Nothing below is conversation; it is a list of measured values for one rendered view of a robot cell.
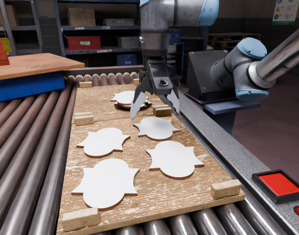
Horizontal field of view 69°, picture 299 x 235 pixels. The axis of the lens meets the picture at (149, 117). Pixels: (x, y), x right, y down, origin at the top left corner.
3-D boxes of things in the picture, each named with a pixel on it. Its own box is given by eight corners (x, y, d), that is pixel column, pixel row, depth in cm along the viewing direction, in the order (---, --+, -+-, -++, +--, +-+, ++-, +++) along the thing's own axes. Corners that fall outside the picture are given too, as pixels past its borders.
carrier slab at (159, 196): (173, 117, 79) (173, 113, 78) (244, 200, 43) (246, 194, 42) (72, 128, 71) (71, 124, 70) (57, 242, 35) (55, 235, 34)
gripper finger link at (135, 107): (129, 114, 69) (145, 90, 67) (132, 121, 63) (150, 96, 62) (120, 109, 67) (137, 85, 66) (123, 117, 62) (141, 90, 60)
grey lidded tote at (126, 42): (136, 45, 519) (136, 35, 509) (142, 47, 490) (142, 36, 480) (115, 47, 499) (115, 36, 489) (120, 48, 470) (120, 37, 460)
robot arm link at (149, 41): (173, 33, 55) (142, 33, 53) (172, 51, 57) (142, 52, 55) (163, 32, 62) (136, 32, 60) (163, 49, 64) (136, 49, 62)
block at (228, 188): (235, 188, 44) (237, 177, 43) (241, 195, 42) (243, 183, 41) (208, 194, 42) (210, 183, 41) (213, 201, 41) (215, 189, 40)
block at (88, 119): (94, 121, 72) (93, 114, 71) (94, 124, 70) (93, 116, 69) (75, 123, 70) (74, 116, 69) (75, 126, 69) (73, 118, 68)
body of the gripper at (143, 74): (161, 86, 70) (162, 47, 65) (170, 94, 62) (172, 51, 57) (138, 88, 68) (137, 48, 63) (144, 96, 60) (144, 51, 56)
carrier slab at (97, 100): (146, 86, 116) (146, 82, 115) (172, 116, 79) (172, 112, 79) (78, 90, 108) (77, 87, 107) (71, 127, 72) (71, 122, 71)
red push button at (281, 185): (278, 177, 50) (280, 172, 49) (300, 196, 45) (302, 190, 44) (256, 181, 49) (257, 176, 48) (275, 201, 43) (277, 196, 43)
